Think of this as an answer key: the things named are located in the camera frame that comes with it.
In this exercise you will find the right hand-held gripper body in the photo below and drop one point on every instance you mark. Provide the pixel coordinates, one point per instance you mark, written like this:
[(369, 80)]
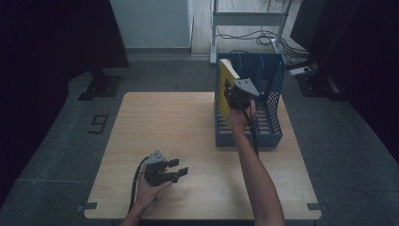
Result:
[(243, 94)]

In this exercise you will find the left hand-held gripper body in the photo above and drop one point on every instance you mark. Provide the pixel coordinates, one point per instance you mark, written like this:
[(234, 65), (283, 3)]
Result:
[(156, 174)]

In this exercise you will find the yellow book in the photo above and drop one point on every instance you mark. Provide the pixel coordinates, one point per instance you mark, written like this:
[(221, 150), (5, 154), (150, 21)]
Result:
[(222, 94)]

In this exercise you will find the blue perforated file basket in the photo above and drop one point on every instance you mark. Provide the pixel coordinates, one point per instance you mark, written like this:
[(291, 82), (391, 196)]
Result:
[(269, 138)]

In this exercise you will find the person's left hand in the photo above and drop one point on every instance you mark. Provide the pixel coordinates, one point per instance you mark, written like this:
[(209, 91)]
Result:
[(149, 191)]

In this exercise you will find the person's right hand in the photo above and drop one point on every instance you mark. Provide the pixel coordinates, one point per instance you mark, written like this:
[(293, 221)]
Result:
[(240, 119)]

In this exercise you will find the white power strip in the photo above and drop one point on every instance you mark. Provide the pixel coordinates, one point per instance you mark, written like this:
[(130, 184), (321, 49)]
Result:
[(300, 70)]

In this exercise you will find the black stand base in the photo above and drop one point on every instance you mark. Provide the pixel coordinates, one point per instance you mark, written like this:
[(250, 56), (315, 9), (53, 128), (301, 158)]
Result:
[(102, 86), (316, 84)]

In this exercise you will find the grey tape piece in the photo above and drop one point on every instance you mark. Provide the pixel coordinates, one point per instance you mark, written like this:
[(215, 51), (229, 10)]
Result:
[(89, 206), (313, 206)]

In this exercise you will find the white panel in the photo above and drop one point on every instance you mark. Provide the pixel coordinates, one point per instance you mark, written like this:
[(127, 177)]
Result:
[(150, 22)]

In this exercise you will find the dark curtain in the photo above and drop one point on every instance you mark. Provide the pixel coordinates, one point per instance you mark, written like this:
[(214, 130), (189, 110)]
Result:
[(360, 62), (47, 62)]

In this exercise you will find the white metal stand frame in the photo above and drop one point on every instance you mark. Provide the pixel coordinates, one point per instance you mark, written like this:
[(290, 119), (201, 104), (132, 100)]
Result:
[(251, 18)]

